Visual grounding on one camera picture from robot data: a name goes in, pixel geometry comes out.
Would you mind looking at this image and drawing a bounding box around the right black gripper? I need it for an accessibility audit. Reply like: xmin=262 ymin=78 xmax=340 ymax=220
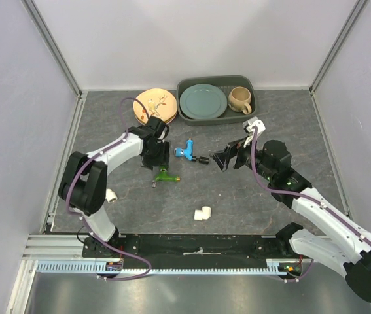
xmin=209 ymin=133 xmax=274 ymax=181

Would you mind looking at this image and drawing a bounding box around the teal plate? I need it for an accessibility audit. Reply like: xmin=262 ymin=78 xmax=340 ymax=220
xmin=179 ymin=84 xmax=228 ymax=120

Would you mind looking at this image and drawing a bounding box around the white elbow fitting left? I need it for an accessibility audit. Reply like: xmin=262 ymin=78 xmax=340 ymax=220
xmin=105 ymin=188 xmax=118 ymax=203

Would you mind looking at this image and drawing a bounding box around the blue water faucet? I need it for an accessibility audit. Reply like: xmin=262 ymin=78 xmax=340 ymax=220
xmin=174 ymin=139 xmax=209 ymax=165

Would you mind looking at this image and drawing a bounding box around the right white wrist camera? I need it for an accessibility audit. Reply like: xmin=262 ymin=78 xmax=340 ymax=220
xmin=243 ymin=116 xmax=266 ymax=148

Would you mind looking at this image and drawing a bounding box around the bird pattern yellow plate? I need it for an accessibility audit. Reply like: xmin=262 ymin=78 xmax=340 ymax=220
xmin=133 ymin=88 xmax=178 ymax=124

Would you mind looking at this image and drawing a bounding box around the beige ceramic mug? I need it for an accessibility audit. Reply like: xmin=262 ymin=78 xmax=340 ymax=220
xmin=228 ymin=86 xmax=253 ymax=115

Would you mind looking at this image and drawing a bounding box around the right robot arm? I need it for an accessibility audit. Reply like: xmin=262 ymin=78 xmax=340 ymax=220
xmin=210 ymin=139 xmax=371 ymax=303

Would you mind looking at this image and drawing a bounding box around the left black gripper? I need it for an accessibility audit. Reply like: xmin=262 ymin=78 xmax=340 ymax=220
xmin=141 ymin=139 xmax=171 ymax=171

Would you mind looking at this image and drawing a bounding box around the green water faucet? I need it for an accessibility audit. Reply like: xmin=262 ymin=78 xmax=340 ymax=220
xmin=152 ymin=167 xmax=181 ymax=188

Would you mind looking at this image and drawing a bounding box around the slotted cable duct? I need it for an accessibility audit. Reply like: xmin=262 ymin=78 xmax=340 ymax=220
xmin=37 ymin=260 xmax=287 ymax=276

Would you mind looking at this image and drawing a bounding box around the grey-green dish tub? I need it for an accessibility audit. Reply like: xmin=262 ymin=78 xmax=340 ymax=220
xmin=177 ymin=75 xmax=256 ymax=126

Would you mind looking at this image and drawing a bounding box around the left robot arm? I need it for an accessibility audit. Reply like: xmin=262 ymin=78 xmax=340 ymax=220
xmin=58 ymin=116 xmax=170 ymax=257

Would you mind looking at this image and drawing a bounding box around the white elbow fitting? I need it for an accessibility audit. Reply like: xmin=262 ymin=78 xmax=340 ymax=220
xmin=194 ymin=206 xmax=211 ymax=221

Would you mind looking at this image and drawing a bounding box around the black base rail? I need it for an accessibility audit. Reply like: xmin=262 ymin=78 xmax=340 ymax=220
xmin=82 ymin=232 xmax=313 ymax=271

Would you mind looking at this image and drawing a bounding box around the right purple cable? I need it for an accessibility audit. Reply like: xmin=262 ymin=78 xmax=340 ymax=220
xmin=249 ymin=127 xmax=371 ymax=294

